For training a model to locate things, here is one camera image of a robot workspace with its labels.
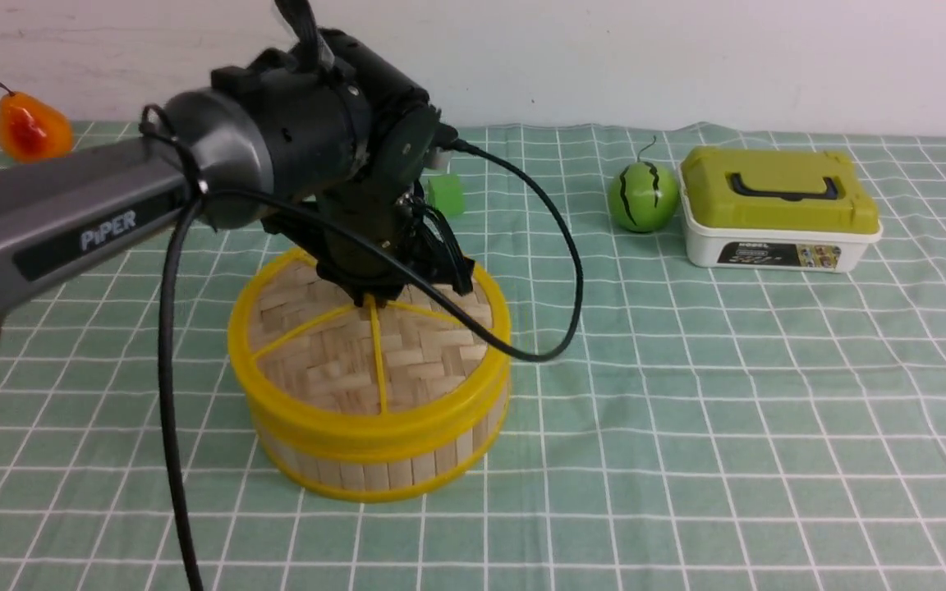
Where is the orange toy pear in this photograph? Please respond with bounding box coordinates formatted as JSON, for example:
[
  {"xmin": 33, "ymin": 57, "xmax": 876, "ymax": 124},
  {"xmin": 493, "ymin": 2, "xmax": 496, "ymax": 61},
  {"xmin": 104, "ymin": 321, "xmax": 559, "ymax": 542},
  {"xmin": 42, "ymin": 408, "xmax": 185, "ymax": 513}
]
[{"xmin": 0, "ymin": 82, "xmax": 75, "ymax": 163}]

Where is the green toy watermelon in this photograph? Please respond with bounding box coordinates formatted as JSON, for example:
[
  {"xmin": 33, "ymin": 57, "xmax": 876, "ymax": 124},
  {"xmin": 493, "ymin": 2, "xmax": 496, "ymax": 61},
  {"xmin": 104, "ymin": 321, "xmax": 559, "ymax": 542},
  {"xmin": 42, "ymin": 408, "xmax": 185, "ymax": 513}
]
[{"xmin": 607, "ymin": 137, "xmax": 681, "ymax": 233}]

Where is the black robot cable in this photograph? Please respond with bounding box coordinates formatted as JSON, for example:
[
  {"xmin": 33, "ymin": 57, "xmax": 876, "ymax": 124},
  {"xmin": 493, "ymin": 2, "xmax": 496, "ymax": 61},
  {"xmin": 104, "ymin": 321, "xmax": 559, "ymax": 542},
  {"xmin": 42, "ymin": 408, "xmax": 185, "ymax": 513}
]
[{"xmin": 139, "ymin": 104, "xmax": 586, "ymax": 591}]

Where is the yellow bamboo steamer basket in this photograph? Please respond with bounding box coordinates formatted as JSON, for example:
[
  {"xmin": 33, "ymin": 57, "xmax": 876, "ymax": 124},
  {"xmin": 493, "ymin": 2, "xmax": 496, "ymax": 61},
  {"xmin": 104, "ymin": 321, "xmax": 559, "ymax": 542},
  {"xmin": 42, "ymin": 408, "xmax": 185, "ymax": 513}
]
[{"xmin": 251, "ymin": 374, "xmax": 512, "ymax": 502}]

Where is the yellow bamboo steamer lid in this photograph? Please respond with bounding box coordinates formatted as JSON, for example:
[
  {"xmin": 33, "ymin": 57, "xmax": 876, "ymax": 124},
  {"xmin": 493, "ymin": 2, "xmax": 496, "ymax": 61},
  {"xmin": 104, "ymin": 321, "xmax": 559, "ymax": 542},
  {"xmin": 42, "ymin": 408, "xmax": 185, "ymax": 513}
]
[{"xmin": 227, "ymin": 250, "xmax": 512, "ymax": 450}]

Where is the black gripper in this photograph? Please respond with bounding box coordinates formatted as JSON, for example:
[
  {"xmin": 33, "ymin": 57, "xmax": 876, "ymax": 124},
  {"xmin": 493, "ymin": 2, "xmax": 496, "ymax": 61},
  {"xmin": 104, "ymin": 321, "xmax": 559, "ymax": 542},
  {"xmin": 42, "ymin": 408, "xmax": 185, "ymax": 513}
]
[{"xmin": 262, "ymin": 180, "xmax": 475, "ymax": 306}]

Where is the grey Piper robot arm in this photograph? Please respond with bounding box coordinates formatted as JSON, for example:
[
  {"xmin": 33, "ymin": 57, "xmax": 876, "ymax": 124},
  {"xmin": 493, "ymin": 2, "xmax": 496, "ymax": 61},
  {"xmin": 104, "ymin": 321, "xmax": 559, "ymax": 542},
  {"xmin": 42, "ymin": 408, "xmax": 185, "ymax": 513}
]
[{"xmin": 0, "ymin": 29, "xmax": 474, "ymax": 336}]

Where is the green white plastic toolbox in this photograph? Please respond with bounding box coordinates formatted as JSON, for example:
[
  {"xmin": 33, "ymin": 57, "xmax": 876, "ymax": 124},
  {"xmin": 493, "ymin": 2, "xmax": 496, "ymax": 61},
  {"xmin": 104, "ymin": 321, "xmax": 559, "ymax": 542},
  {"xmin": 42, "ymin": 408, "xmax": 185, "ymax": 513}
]
[{"xmin": 680, "ymin": 145, "xmax": 883, "ymax": 273}]

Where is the green foam cube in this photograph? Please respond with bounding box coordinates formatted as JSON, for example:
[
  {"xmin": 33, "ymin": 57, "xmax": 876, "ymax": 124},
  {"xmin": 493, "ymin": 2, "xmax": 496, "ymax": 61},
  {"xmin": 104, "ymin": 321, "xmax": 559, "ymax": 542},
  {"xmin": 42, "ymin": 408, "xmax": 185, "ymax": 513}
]
[{"xmin": 425, "ymin": 173, "xmax": 466, "ymax": 218}]

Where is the green checkered tablecloth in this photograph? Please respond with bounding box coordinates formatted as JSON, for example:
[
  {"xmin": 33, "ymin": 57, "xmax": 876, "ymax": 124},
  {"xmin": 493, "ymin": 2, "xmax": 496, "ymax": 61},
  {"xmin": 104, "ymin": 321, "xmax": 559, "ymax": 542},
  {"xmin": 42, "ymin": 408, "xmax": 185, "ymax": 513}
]
[{"xmin": 0, "ymin": 123, "xmax": 946, "ymax": 590}]

